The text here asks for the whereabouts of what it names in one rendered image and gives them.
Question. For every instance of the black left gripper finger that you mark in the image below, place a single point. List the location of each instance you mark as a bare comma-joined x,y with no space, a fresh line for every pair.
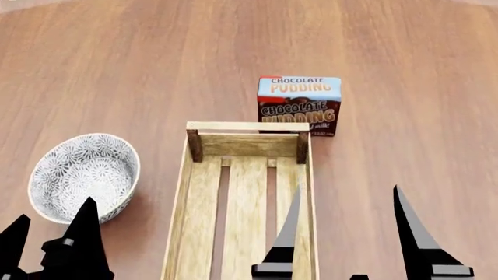
15,242
85,248

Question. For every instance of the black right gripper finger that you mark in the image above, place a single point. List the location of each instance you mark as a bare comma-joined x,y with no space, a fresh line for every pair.
420,236
286,245

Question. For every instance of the light wooden slatted tray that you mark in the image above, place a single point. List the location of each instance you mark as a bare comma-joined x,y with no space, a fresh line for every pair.
241,198

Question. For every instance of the white grey floral patterned bowl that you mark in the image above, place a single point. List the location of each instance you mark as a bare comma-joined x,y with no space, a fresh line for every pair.
83,175

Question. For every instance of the chocolate pudding box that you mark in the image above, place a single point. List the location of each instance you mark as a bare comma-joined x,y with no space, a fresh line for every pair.
299,105

